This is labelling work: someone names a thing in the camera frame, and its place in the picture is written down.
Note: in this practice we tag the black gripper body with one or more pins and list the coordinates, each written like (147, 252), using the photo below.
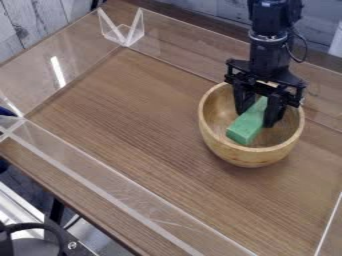
(265, 72)

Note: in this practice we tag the clear acrylic front barrier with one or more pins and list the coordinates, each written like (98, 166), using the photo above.
(135, 169)

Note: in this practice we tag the light wooden bowl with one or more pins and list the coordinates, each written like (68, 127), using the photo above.
(274, 142)

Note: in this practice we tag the blue object at left edge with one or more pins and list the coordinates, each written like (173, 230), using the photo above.
(6, 112)

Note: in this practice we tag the black metal table leg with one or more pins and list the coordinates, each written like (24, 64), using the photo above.
(68, 243)

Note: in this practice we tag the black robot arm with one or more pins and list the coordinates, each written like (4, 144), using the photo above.
(274, 17)

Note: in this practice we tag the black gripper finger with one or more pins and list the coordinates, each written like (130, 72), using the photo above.
(274, 110)
(243, 97)

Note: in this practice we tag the green rectangular block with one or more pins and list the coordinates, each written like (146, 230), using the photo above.
(247, 125)

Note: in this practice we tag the clear acrylic corner bracket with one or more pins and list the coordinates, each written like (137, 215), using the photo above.
(122, 34)

